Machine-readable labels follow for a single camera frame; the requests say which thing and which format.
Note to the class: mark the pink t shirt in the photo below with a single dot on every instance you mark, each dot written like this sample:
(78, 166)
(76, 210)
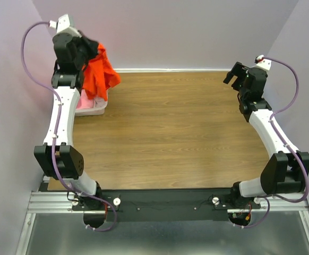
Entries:
(84, 102)

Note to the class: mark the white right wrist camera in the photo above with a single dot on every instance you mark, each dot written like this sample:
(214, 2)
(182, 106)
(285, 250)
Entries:
(262, 63)

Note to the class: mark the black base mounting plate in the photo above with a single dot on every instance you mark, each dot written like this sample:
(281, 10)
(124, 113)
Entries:
(162, 205)

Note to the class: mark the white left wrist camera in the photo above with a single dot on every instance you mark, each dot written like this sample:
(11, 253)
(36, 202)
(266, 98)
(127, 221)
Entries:
(65, 24)

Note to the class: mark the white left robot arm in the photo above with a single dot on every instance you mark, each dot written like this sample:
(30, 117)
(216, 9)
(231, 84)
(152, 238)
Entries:
(56, 156)

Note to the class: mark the white t shirt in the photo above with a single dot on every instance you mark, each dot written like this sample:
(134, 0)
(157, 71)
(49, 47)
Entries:
(100, 102)

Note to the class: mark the white plastic laundry basket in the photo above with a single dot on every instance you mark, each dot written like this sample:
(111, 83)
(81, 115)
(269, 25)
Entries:
(90, 112)

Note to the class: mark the aluminium frame rail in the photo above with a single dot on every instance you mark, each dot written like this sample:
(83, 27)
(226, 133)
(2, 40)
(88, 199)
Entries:
(178, 221)

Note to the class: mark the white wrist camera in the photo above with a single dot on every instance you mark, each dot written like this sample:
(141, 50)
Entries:
(262, 63)
(65, 24)

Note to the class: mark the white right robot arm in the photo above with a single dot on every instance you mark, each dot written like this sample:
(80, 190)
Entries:
(286, 173)

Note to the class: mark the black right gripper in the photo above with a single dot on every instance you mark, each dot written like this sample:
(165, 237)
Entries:
(239, 70)

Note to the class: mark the orange t shirt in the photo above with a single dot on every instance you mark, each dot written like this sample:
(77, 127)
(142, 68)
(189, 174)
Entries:
(99, 76)

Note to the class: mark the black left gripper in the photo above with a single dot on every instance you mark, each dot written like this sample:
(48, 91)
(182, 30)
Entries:
(92, 45)

